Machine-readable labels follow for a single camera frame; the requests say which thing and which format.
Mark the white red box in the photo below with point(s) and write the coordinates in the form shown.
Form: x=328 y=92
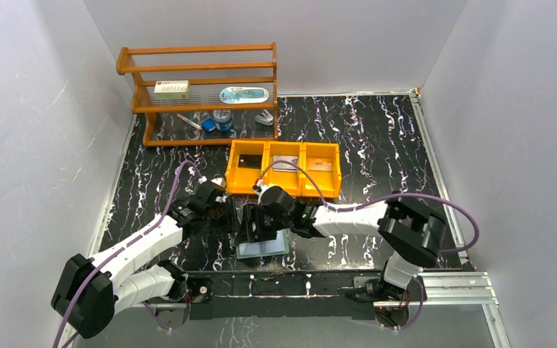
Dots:
x=172 y=89

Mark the small blue block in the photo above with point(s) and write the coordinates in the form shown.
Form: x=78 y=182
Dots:
x=208 y=125

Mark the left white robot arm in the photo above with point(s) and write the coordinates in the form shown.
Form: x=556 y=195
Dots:
x=92 y=290

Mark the orange wooden shelf rack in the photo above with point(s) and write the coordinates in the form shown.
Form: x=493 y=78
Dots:
x=209 y=69

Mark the white marker pen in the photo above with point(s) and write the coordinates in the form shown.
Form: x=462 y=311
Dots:
x=189 y=122

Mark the blue white jar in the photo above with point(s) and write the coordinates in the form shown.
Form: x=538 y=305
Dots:
x=223 y=120

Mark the bronze card in bin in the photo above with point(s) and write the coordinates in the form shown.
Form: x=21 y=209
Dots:
x=320 y=164

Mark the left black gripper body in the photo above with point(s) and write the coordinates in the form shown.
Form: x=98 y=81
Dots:
x=228 y=214

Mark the green card holder wallet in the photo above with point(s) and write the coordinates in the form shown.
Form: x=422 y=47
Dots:
x=283 y=246

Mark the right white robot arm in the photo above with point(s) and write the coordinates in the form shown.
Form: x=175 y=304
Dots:
x=413 y=230

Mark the black VIP card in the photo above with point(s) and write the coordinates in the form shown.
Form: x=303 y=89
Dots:
x=250 y=161

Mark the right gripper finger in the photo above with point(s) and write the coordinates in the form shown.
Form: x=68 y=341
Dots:
x=267 y=238
x=244 y=247

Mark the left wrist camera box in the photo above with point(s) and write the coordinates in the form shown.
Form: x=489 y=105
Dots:
x=221 y=181

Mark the blue blister pack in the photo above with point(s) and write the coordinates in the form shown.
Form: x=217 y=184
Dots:
x=243 y=95

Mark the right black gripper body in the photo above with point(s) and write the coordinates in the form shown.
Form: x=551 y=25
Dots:
x=253 y=222

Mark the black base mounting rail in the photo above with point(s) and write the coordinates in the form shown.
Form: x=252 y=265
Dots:
x=295 y=294

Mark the yellow three-compartment bin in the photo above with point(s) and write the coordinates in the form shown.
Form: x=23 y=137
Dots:
x=306 y=169

